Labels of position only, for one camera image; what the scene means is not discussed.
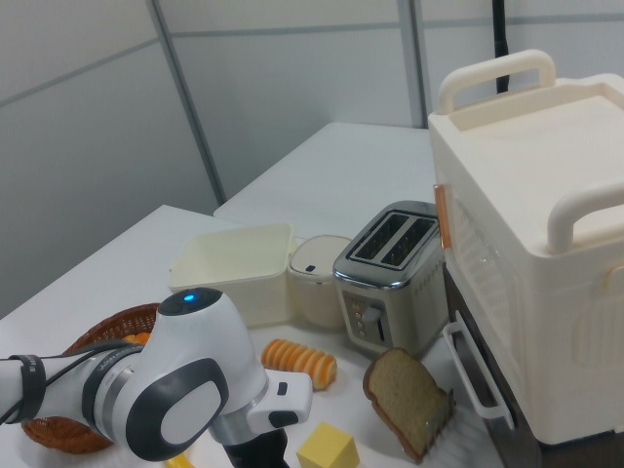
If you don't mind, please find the long orange striped bread roll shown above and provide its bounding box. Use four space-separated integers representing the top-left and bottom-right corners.
261 338 338 391

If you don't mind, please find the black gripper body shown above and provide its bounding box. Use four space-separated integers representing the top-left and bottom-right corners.
225 428 290 468

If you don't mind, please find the small white lidded bin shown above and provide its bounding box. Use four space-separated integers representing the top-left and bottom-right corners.
288 235 353 327

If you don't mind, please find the brown wicker basket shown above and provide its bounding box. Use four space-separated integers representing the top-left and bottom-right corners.
21 302 162 454

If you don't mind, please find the black vertical pole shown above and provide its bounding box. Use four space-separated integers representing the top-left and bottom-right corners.
489 0 511 94

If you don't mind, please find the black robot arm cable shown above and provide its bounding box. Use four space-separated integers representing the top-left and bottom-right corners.
0 340 143 426

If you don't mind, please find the cream open plastic box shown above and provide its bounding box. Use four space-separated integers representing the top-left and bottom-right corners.
169 222 298 328

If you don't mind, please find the large cream plastic cabinet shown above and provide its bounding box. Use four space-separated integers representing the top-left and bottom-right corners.
427 48 624 448

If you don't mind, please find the chrome two-slot toaster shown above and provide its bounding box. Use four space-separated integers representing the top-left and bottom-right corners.
332 200 448 357

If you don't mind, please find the brown bread slice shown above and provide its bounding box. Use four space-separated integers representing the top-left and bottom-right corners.
363 346 449 462

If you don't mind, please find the yellow foam cube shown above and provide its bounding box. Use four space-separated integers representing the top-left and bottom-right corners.
295 422 360 468

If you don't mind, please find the white drawer handle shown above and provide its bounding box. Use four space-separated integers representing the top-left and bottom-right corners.
442 324 516 430

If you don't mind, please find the copper cabinet door handle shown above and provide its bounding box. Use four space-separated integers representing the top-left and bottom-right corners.
433 183 457 251

